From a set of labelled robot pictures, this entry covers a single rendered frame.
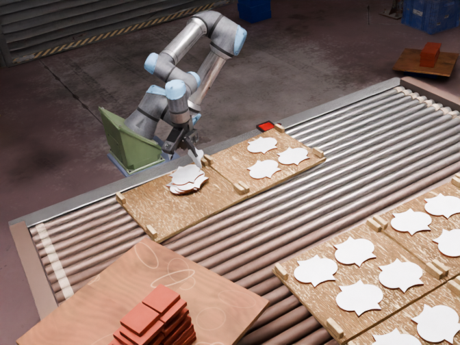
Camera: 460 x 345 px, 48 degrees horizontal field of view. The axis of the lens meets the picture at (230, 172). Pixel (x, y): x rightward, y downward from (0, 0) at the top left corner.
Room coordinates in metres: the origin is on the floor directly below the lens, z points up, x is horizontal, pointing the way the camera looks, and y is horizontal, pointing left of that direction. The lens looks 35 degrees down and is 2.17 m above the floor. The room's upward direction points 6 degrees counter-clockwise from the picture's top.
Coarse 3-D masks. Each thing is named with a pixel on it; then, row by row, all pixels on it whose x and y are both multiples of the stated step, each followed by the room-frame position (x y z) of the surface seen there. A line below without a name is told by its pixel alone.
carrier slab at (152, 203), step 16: (208, 176) 1.78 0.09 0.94; (128, 192) 1.72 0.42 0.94; (144, 192) 1.71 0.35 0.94; (160, 192) 1.70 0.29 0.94; (192, 192) 1.68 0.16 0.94; (208, 192) 1.66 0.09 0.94; (224, 192) 1.65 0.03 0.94; (128, 208) 1.62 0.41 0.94; (144, 208) 1.61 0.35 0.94; (160, 208) 1.60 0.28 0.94; (176, 208) 1.59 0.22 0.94; (192, 208) 1.57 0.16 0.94; (208, 208) 1.56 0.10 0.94; (224, 208) 1.56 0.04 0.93; (144, 224) 1.51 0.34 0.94; (160, 224) 1.50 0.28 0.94; (176, 224) 1.49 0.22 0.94; (192, 224) 1.49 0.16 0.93; (160, 240) 1.42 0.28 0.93
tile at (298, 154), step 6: (288, 150) 1.90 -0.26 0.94; (294, 150) 1.90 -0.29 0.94; (300, 150) 1.89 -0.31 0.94; (306, 150) 1.89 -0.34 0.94; (282, 156) 1.86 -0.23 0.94; (288, 156) 1.85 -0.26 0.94; (294, 156) 1.85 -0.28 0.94; (300, 156) 1.84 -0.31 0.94; (306, 156) 1.84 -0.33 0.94; (282, 162) 1.81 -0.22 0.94; (288, 162) 1.81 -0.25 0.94; (294, 162) 1.80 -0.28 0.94; (300, 162) 1.80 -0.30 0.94
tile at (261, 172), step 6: (258, 162) 1.83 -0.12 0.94; (264, 162) 1.82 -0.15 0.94; (270, 162) 1.82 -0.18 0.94; (276, 162) 1.82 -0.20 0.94; (252, 168) 1.79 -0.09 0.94; (258, 168) 1.78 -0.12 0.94; (264, 168) 1.78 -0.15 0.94; (270, 168) 1.77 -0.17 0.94; (276, 168) 1.77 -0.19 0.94; (252, 174) 1.75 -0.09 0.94; (258, 174) 1.74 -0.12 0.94; (264, 174) 1.74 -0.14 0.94; (270, 174) 1.73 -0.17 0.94
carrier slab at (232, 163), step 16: (240, 144) 2.00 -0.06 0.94; (288, 144) 1.96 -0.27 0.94; (304, 144) 1.94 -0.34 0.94; (224, 160) 1.89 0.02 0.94; (240, 160) 1.87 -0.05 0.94; (256, 160) 1.86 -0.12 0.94; (320, 160) 1.81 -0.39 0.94; (224, 176) 1.77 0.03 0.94; (240, 176) 1.75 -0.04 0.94; (272, 176) 1.73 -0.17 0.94; (288, 176) 1.72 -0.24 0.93; (256, 192) 1.64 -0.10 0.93
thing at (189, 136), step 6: (174, 126) 1.74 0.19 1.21; (180, 126) 1.73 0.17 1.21; (186, 126) 1.77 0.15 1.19; (192, 126) 1.80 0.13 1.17; (186, 132) 1.77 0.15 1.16; (192, 132) 1.77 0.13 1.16; (186, 138) 1.73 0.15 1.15; (192, 138) 1.78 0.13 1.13; (198, 138) 1.79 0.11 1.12; (180, 144) 1.74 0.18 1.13; (186, 144) 1.72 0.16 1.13
